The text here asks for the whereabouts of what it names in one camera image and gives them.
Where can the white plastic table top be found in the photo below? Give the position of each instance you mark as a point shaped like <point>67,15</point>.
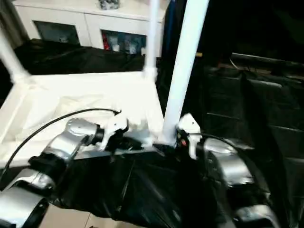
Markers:
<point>71,90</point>

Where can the white plastic table leg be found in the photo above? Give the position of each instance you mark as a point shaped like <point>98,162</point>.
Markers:
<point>9,54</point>
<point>185,59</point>
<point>152,35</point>

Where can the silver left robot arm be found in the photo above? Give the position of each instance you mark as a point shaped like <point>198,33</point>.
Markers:
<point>66,140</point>

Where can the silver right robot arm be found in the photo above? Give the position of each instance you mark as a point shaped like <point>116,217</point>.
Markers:
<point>228,164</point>

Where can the black plastic mat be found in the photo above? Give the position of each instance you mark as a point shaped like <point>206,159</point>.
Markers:
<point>154,185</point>

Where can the blue upright panel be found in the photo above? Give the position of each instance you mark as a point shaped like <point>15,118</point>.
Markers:
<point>169,28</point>

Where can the black long bar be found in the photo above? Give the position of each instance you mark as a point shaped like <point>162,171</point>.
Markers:
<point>268,59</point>

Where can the black case with yellow label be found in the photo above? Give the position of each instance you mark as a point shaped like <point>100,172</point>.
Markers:
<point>218,28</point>

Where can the white cabinet with glass doors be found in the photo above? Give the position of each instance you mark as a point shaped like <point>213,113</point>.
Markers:
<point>71,16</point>

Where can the dark crumpled bag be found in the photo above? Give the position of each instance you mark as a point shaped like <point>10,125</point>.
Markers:
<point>109,4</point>

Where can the grey curtain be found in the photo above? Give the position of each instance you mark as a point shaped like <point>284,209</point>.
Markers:
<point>9,14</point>

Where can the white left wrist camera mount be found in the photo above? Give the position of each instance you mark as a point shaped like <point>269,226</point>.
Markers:
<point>114,128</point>

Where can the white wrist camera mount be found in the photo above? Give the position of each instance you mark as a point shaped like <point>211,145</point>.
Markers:
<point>190,126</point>
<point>114,128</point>

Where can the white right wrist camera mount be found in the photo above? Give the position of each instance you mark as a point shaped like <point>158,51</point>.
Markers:
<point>190,126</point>

